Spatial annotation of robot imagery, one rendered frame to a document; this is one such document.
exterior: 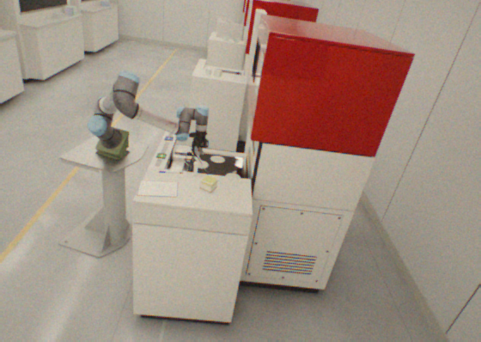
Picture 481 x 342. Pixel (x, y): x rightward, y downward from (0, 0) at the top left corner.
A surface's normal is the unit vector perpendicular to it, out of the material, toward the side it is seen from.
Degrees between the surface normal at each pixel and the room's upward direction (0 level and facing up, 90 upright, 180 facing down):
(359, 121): 90
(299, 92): 90
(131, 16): 90
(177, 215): 90
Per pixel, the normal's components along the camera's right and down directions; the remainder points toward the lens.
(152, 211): 0.00, 0.49
